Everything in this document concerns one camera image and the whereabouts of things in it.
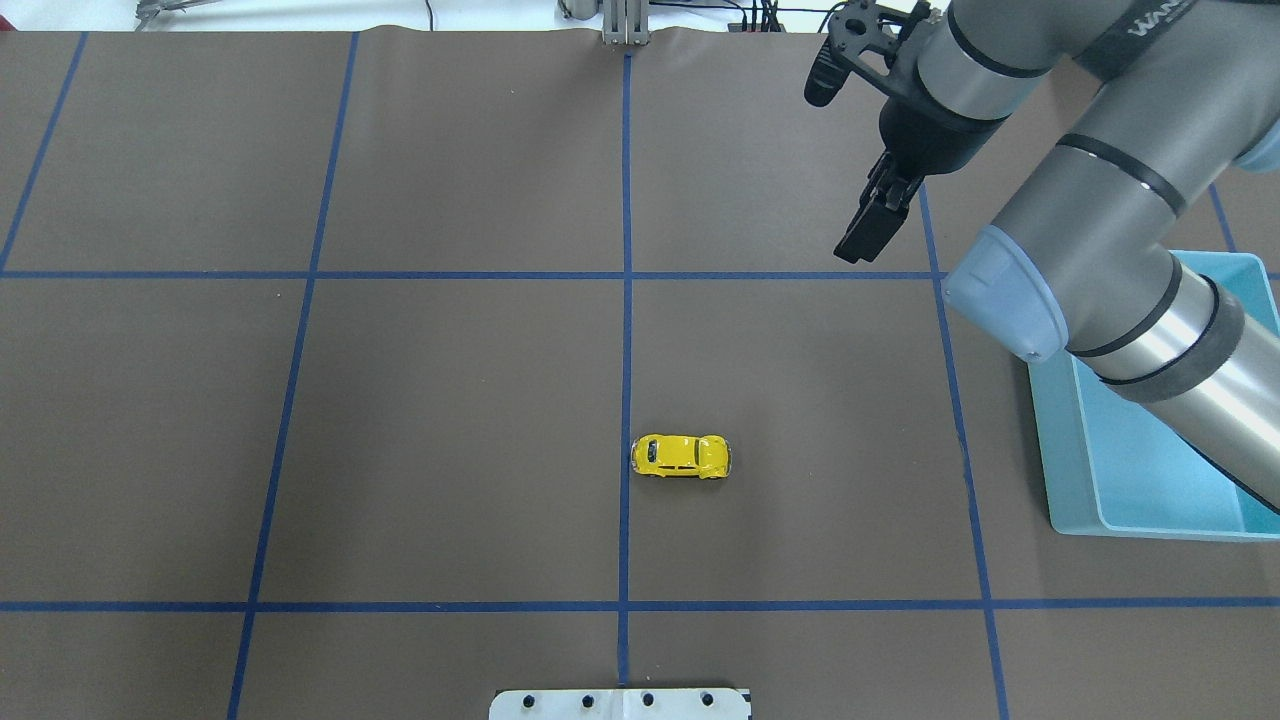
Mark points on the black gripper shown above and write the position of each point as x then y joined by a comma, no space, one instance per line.
925,133

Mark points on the yellow beetle toy car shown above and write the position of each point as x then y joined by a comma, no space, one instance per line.
663,456

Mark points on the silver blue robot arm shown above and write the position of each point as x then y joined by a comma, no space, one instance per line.
1075,261

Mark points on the light blue plastic bin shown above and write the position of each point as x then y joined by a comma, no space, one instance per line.
1113,470

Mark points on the aluminium frame post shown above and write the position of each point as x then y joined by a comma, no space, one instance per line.
625,22

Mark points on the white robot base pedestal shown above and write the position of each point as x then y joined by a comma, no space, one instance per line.
623,703

